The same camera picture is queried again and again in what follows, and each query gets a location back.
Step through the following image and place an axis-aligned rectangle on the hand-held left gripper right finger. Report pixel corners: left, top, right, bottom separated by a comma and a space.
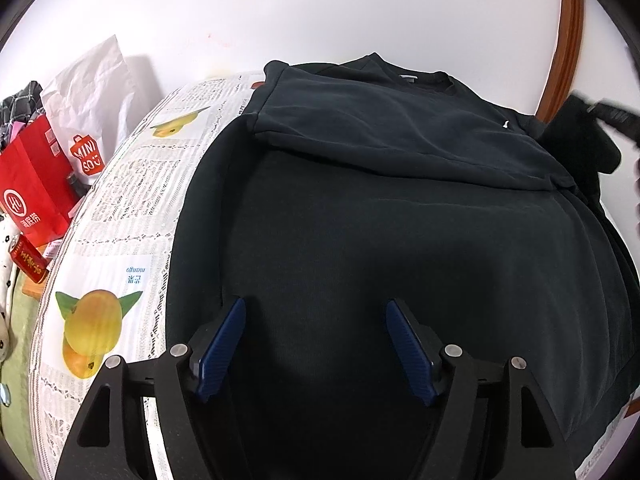
385, 297, 581, 480

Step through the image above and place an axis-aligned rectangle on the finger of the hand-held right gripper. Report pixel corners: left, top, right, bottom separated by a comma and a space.
570, 90, 640, 148

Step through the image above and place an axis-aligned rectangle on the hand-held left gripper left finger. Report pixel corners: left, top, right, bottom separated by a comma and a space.
54, 296, 248, 480

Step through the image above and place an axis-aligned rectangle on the black sweatshirt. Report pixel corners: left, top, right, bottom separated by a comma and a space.
165, 52, 640, 480

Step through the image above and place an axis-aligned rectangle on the fruit print tablecloth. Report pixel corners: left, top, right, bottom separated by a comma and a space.
30, 74, 633, 480

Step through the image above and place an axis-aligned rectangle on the light green cloth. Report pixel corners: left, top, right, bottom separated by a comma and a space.
0, 260, 52, 476

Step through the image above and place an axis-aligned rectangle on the red can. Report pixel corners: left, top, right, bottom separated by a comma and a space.
9, 236, 49, 285

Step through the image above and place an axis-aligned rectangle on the red paper bag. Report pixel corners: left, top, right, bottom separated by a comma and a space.
0, 112, 81, 250

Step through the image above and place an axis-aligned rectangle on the white paper bag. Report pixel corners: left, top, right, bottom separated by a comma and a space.
40, 34, 132, 192

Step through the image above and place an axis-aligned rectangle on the plaid cloth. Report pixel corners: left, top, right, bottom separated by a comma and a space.
0, 80, 47, 151

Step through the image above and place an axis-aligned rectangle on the brown wooden door frame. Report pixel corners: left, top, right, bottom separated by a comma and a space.
535, 0, 586, 123

